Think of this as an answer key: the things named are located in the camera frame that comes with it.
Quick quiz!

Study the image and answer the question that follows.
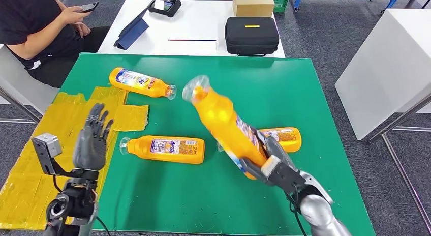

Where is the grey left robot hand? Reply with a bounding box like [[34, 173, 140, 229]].
[[72, 103, 114, 172]]

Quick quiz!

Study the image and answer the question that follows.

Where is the person's left hand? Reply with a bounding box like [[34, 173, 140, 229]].
[[71, 22, 91, 39]]

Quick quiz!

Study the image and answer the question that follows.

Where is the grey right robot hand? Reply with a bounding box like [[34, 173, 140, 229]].
[[239, 130, 305, 195]]

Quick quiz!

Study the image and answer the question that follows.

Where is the person's right hand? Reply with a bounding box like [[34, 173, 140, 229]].
[[58, 5, 91, 25]]

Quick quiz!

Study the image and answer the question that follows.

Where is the orange bottle with clear cap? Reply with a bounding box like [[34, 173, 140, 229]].
[[182, 75, 270, 181], [119, 135, 206, 165], [217, 127, 302, 153], [109, 67, 177, 101]]

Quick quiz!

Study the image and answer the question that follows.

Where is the black smartphone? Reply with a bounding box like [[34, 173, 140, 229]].
[[79, 1, 100, 13]]

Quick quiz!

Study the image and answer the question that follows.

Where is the person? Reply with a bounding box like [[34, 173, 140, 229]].
[[0, 0, 110, 89]]

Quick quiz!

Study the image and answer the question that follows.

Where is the tablet in blue case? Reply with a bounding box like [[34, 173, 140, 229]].
[[113, 8, 149, 50]]

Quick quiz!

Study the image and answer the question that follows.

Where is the green table mat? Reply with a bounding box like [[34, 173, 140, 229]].
[[57, 52, 376, 236]]

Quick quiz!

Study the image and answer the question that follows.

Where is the yellow tape patch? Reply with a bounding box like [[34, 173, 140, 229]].
[[0, 86, 149, 231]]

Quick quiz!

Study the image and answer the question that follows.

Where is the white table with metal legs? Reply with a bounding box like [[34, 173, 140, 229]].
[[0, 44, 59, 124], [335, 8, 431, 228]]

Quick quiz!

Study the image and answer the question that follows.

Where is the black handheld controller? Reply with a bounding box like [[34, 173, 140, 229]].
[[147, 0, 182, 18]]

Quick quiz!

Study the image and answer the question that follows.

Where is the white rectangular desk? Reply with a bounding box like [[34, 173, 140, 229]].
[[97, 0, 286, 58]]

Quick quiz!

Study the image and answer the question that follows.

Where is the black zip carrying case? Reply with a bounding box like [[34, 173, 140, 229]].
[[224, 16, 280, 57]]

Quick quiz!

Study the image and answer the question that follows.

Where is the brown cardboard box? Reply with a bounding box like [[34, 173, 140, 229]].
[[232, 0, 275, 17]]

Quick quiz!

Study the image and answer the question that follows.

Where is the green plastic crate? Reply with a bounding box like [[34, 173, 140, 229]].
[[271, 0, 290, 13]]

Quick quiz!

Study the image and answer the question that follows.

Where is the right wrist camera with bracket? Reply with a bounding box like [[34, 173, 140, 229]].
[[261, 155, 302, 195]]

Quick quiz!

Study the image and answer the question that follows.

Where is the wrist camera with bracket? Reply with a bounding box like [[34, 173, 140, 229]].
[[31, 133, 100, 181], [261, 155, 302, 195]]

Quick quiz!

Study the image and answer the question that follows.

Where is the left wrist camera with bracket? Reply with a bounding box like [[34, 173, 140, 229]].
[[31, 133, 100, 181]]

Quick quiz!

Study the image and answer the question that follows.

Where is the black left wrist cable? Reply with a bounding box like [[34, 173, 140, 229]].
[[52, 174, 64, 194]]

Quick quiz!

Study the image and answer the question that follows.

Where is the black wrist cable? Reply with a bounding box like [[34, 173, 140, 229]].
[[52, 174, 64, 194], [286, 190, 307, 236]]

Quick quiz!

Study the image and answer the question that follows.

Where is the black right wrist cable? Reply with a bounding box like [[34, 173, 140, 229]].
[[286, 190, 307, 236]]

